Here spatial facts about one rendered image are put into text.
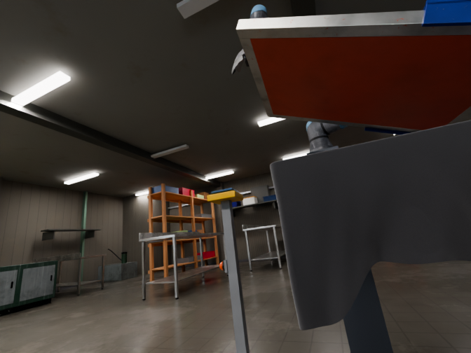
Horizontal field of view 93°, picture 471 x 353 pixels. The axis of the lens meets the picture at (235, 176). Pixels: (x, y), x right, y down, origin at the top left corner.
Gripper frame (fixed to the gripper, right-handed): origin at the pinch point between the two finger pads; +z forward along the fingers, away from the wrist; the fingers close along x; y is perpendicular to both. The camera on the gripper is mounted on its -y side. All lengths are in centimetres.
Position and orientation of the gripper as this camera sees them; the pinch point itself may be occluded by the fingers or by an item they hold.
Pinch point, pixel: (247, 72)
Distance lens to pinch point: 109.8
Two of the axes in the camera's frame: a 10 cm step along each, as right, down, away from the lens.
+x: -9.4, -0.9, 3.3
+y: 3.0, 2.2, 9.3
